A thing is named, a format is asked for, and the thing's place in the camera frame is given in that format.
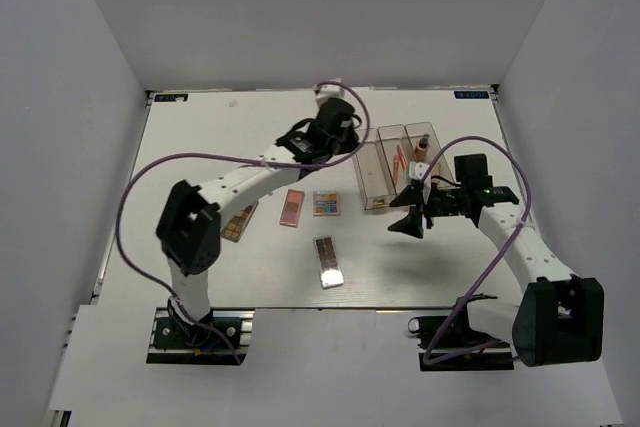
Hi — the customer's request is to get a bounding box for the foundation bottle with pump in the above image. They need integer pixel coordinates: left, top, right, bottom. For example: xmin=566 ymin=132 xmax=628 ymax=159
xmin=414 ymin=133 xmax=430 ymax=163

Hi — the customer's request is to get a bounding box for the colourful square eyeshadow palette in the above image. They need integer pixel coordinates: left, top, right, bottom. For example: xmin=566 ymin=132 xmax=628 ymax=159
xmin=313 ymin=191 xmax=340 ymax=217

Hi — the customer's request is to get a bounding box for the pink makeup brush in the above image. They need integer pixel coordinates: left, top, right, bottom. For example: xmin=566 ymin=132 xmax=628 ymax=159
xmin=392 ymin=153 xmax=407 ymax=186

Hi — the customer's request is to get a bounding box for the brown eyeshadow palette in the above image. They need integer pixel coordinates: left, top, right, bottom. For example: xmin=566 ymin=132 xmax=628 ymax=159
xmin=221 ymin=201 xmax=259 ymax=243

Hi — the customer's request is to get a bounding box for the orange makeup brush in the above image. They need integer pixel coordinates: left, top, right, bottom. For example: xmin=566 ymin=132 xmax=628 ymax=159
xmin=396 ymin=145 xmax=407 ymax=164

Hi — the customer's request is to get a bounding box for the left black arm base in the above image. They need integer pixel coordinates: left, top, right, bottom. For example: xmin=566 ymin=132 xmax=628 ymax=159
xmin=146 ymin=308 xmax=254 ymax=366

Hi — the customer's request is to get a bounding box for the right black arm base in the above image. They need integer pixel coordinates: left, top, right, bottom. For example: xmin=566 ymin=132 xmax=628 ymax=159
xmin=407 ymin=315 xmax=515 ymax=372

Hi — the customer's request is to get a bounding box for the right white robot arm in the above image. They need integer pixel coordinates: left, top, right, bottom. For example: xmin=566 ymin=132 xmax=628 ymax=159
xmin=388 ymin=154 xmax=605 ymax=367

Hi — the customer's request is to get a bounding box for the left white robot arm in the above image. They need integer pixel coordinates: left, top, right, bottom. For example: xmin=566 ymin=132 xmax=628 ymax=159
xmin=156 ymin=98 xmax=360 ymax=346

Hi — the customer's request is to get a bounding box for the left clear organizer bin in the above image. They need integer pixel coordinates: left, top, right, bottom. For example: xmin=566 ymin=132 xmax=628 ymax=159
xmin=352 ymin=128 xmax=395 ymax=211

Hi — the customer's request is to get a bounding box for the clear organizer bin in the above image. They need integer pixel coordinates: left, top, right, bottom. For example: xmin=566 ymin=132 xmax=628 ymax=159
xmin=377 ymin=124 xmax=413 ymax=195
xmin=352 ymin=128 xmax=395 ymax=211
xmin=405 ymin=122 xmax=455 ymax=189

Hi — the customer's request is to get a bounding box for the middle clear organizer bin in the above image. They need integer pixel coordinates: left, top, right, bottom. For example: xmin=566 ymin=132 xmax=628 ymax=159
xmin=377 ymin=124 xmax=413 ymax=195

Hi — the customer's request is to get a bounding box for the pink blush palette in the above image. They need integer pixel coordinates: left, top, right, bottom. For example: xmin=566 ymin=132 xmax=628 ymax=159
xmin=279 ymin=189 xmax=305 ymax=228

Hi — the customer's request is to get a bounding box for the right clear organizer bin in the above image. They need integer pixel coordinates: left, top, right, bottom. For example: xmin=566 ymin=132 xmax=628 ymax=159
xmin=405 ymin=122 xmax=455 ymax=189

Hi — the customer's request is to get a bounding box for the silver eyeshadow palette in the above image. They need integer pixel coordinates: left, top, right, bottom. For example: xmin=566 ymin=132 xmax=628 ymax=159
xmin=313 ymin=236 xmax=344 ymax=289

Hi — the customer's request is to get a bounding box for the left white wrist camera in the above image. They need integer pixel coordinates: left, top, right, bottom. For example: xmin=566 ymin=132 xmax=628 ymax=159
xmin=314 ymin=80 xmax=344 ymax=101

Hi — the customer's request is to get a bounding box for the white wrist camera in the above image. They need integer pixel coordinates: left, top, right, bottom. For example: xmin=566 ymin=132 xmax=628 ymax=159
xmin=314 ymin=80 xmax=344 ymax=101
xmin=406 ymin=161 xmax=431 ymax=194

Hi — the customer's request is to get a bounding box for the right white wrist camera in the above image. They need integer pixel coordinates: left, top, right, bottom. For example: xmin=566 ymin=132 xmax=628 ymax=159
xmin=406 ymin=161 xmax=431 ymax=194

